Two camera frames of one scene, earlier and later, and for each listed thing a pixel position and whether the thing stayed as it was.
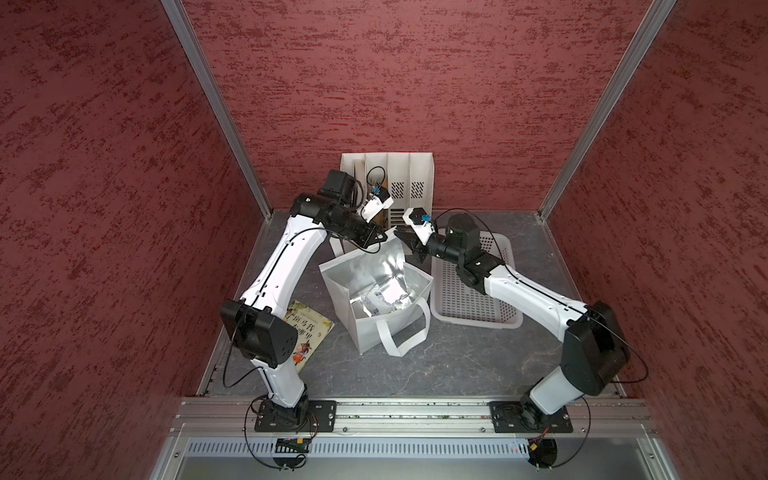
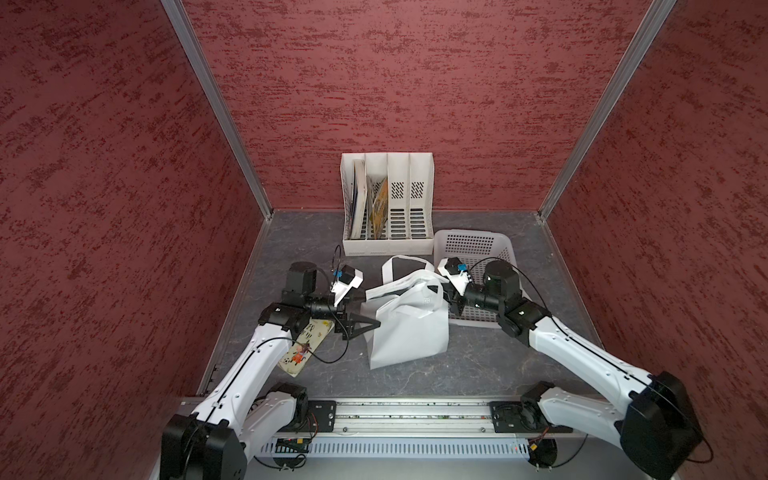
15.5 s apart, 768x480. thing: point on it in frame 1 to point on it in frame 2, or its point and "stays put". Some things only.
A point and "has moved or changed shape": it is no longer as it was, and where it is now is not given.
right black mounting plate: x=520 y=417 stays put
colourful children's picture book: x=312 y=329 stays put
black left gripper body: x=354 y=227 to x=340 y=325
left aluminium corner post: x=179 y=18 stays put
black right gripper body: x=436 y=247 to x=458 y=301
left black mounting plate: x=308 y=416 stays put
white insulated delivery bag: x=377 y=285 has moved or changed shape
